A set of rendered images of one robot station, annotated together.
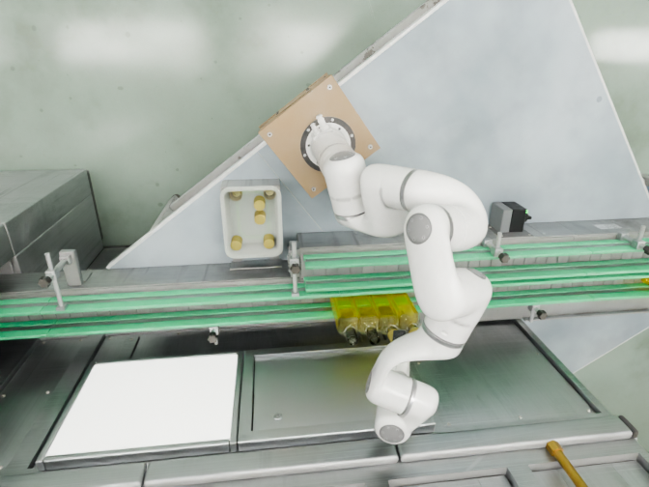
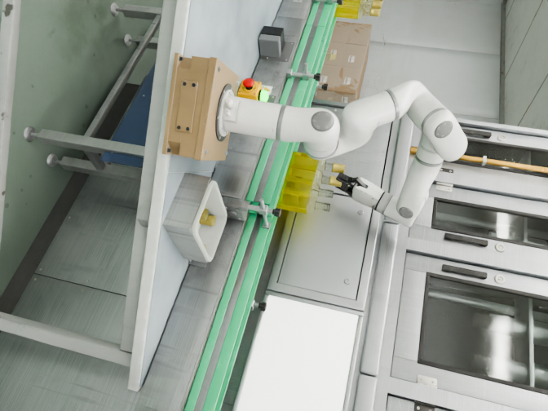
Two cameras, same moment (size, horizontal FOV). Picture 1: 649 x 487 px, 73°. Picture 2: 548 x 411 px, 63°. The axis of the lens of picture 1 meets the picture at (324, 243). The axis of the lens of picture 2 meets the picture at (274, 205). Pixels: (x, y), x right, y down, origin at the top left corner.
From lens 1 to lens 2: 120 cm
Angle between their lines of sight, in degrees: 55
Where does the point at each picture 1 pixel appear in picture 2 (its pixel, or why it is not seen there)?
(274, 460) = (382, 292)
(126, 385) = (274, 388)
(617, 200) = not seen: outside the picture
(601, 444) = (413, 128)
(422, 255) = (449, 139)
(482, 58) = not seen: outside the picture
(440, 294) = (462, 148)
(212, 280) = (219, 285)
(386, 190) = (384, 120)
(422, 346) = (433, 173)
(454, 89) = not seen: outside the picture
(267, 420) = (348, 289)
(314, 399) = (338, 254)
